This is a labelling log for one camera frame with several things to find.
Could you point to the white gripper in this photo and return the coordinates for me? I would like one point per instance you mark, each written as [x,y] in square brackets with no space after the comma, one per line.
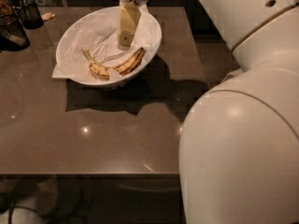
[129,17]

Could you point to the yellow spotted banana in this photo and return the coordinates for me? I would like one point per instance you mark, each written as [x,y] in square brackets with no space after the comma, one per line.
[131,63]

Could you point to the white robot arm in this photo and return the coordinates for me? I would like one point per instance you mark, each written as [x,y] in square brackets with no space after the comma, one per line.
[239,144]

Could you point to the white bowl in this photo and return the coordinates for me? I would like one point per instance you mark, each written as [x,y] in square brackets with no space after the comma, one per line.
[84,31]

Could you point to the short banana piece with stem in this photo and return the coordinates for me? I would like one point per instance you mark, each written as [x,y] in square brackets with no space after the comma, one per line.
[95,67]

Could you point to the white paper liner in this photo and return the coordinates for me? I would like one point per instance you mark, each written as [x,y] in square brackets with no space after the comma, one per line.
[99,41]

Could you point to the small crumpled wrapper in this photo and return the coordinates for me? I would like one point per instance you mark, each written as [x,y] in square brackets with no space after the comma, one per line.
[47,16]

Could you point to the black mesh pen cup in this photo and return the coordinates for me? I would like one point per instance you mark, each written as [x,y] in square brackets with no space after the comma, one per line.
[28,13]

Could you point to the dark round container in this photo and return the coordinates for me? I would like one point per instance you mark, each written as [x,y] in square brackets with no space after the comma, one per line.
[12,35]

